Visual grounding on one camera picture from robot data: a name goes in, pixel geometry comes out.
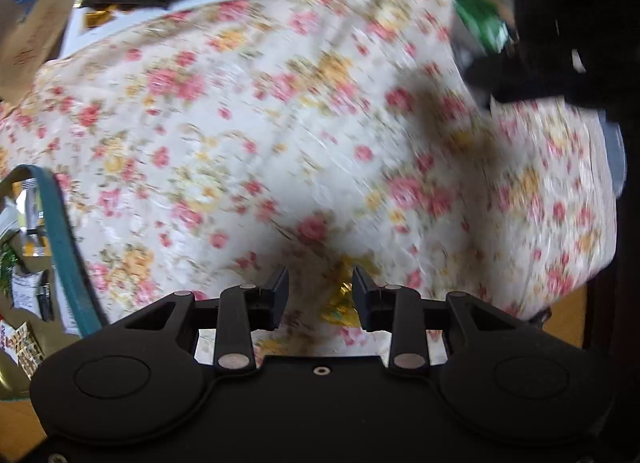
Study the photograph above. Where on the teal metal tin lid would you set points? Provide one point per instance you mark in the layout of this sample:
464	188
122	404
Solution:
60	243

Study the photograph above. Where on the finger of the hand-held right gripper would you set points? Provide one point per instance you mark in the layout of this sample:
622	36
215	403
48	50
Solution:
500	75

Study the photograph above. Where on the gold patterned snack packet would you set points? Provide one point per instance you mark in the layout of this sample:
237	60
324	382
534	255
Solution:
20	343

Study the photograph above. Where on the kraft paper snack bag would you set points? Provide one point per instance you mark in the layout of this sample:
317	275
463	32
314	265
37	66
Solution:
35	28

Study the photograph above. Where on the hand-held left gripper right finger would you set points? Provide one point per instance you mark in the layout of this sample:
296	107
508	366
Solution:
361	298

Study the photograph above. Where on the floral tablecloth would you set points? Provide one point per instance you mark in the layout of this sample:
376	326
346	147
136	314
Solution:
280	143

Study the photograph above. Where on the gold foil candy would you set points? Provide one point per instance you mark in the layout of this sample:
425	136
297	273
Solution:
340	303

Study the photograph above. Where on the large green snack packet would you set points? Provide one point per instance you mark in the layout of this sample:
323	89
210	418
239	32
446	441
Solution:
482	23

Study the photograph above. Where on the grey printed snack packet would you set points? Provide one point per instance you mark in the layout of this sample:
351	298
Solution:
27	293

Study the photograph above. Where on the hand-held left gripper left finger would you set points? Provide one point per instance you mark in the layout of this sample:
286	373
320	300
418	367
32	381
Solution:
279	295

